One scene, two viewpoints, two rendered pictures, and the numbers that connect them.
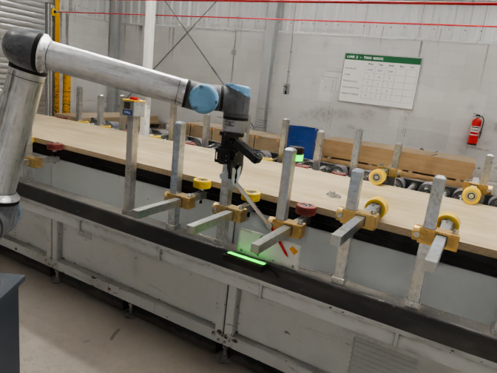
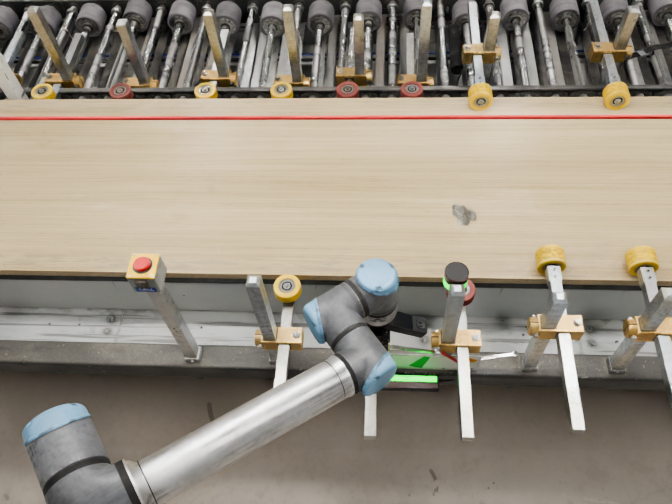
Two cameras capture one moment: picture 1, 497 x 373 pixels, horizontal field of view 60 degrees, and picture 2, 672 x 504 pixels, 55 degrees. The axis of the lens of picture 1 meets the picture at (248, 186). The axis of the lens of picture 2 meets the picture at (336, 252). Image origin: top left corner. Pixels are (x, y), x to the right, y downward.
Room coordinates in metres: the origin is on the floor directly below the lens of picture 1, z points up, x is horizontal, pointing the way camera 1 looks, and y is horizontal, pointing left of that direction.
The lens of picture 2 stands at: (0.90, 0.40, 2.50)
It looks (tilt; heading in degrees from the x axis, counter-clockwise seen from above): 56 degrees down; 340
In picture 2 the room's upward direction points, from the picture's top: 6 degrees counter-clockwise
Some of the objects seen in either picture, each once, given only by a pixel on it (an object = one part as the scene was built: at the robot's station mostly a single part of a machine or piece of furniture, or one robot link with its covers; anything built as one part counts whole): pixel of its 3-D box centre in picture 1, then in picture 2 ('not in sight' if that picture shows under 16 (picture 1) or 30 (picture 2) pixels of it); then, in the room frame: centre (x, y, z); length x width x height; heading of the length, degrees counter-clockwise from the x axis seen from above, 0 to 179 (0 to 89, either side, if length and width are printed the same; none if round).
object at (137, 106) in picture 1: (133, 108); (147, 273); (1.88, 0.54, 1.18); 0.07 x 0.07 x 0.08; 62
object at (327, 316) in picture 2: (205, 96); (336, 315); (1.52, 0.18, 1.28); 0.12 x 0.12 x 0.09; 8
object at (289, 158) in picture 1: (282, 212); (449, 332); (1.53, -0.14, 0.90); 0.03 x 0.03 x 0.48; 62
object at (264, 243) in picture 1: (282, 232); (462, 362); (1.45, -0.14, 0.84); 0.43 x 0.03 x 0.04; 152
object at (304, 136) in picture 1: (301, 146); not in sight; (7.44, -0.84, 0.36); 0.59 x 0.57 x 0.73; 153
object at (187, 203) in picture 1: (179, 199); (279, 338); (1.75, 0.29, 0.84); 0.13 x 0.06 x 0.05; 62
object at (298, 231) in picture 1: (286, 226); (455, 340); (1.52, -0.16, 0.85); 0.13 x 0.06 x 0.05; 62
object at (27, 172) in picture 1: (27, 139); not in sight; (2.23, 1.19, 0.93); 0.03 x 0.03 x 0.48; 62
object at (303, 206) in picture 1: (304, 217); (459, 297); (1.63, -0.23, 0.85); 0.08 x 0.08 x 0.11
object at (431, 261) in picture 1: (440, 240); (662, 339); (1.25, -0.60, 0.95); 0.50 x 0.04 x 0.04; 152
